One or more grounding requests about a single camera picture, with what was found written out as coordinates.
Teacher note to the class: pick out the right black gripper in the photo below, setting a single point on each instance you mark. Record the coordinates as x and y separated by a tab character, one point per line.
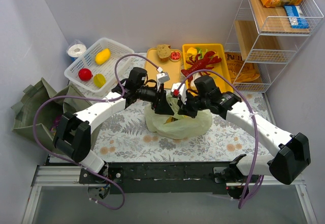
186	106

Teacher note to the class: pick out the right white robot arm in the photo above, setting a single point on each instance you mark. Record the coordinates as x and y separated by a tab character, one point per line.
289	154

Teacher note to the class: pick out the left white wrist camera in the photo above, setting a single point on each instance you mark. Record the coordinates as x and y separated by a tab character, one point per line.
161	78

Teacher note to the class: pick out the yellow toy fruit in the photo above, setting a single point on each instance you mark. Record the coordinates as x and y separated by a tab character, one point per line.
102	56

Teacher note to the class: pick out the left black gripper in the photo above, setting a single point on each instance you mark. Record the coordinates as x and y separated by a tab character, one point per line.
157	101

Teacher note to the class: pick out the red toy apple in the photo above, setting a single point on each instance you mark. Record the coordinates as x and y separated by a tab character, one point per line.
85	74

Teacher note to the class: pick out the red toy lobster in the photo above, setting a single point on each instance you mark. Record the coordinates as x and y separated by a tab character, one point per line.
210	58

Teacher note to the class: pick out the yellow green toy starfruit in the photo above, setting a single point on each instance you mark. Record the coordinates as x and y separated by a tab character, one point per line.
99	80

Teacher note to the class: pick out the purple candy bag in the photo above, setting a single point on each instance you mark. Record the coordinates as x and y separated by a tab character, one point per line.
55	125

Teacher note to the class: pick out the white perforated plastic basket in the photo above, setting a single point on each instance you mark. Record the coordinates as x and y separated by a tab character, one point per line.
86	60

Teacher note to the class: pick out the blue snack box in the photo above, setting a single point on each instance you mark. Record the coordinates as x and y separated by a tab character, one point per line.
296	17

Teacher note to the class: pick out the white wire shelf rack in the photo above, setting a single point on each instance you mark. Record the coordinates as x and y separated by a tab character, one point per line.
264	37

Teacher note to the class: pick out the pale yellow flat tray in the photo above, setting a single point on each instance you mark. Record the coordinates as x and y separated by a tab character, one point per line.
171	67

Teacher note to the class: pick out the pale yellow toy lemon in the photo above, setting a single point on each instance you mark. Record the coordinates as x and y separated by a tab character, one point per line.
170	119

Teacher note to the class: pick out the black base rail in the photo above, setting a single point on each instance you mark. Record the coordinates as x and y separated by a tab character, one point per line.
180	177

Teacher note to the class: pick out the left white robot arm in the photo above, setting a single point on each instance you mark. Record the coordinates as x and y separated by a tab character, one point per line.
73	136

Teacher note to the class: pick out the deep yellow plastic bin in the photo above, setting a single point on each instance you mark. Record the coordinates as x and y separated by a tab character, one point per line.
221	68

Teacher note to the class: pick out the bread slice rear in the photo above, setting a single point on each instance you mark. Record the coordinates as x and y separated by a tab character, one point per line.
163	52

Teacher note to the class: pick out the olive green canvas bag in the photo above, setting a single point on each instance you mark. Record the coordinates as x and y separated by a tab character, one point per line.
34	96

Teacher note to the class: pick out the light green plastic bag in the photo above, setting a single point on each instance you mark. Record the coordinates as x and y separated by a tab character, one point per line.
184	127

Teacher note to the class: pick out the orange chips bag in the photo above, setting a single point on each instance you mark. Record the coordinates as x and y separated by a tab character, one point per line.
240	72

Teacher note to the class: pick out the white toy radish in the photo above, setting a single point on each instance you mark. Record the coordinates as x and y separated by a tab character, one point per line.
194	77

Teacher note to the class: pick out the yellow toy pepper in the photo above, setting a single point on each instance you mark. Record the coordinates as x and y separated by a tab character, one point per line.
191	54

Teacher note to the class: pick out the tissue roll in blue wrap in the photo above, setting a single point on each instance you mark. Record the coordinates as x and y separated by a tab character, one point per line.
76	49

